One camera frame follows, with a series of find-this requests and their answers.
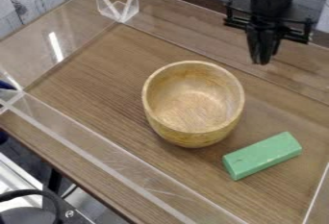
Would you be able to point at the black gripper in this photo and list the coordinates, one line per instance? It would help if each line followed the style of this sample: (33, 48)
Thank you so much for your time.
(267, 30)

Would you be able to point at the clear acrylic tray wall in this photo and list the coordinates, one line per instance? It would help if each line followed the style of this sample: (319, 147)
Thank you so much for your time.
(77, 64)

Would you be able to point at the green rectangular block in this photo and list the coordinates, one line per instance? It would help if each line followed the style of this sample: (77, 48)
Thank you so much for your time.
(260, 155)

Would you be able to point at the black table leg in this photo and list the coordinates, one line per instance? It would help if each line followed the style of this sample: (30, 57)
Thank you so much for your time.
(54, 181)

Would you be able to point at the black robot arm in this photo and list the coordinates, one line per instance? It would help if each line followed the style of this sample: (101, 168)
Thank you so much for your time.
(272, 8)

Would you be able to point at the brown wooden bowl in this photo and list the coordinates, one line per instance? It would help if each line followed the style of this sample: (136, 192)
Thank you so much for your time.
(194, 101)

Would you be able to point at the black metal base plate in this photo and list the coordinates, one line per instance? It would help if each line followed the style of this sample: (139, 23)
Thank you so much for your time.
(34, 215)

